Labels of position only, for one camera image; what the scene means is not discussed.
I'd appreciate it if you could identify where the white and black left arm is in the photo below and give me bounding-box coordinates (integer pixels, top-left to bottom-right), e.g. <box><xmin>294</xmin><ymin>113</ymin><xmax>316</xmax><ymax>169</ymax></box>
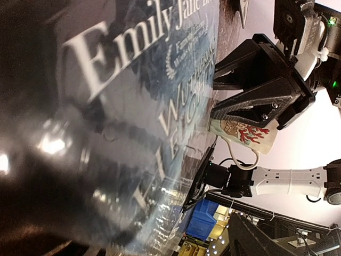
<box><xmin>204</xmin><ymin>160</ymin><xmax>340</xmax><ymax>255</ymax></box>

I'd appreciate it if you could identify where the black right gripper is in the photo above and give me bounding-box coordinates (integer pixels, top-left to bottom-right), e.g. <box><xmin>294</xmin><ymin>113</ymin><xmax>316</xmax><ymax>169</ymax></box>
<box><xmin>210</xmin><ymin>34</ymin><xmax>315</xmax><ymax>130</ymax></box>

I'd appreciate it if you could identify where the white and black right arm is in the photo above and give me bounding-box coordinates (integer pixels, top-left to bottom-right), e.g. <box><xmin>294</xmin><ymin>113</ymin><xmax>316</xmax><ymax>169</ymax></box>
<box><xmin>210</xmin><ymin>1</ymin><xmax>340</xmax><ymax>130</ymax></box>

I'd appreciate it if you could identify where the black front table rail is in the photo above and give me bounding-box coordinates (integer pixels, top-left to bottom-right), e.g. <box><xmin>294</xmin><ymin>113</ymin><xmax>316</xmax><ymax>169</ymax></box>
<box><xmin>205</xmin><ymin>192</ymin><xmax>340</xmax><ymax>237</ymax></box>

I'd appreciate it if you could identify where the cream ceramic mug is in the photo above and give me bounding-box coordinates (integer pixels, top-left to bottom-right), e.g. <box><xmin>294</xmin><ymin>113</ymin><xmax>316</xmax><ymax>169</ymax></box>
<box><xmin>209</xmin><ymin>119</ymin><xmax>278</xmax><ymax>171</ymax></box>

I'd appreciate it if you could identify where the dark blue Wuthering Heights book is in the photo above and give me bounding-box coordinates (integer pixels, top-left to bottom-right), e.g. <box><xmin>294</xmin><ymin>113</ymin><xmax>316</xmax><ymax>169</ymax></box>
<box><xmin>1</xmin><ymin>1</ymin><xmax>220</xmax><ymax>255</ymax></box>

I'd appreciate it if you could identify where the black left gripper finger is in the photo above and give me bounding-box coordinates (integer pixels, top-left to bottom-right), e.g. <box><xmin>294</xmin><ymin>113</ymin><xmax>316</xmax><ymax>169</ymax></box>
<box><xmin>228</xmin><ymin>213</ymin><xmax>295</xmax><ymax>256</ymax></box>

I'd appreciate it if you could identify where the blue plastic bin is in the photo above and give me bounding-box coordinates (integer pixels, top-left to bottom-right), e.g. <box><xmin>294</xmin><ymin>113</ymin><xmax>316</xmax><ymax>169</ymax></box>
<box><xmin>186</xmin><ymin>199</ymin><xmax>219</xmax><ymax>241</ymax></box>

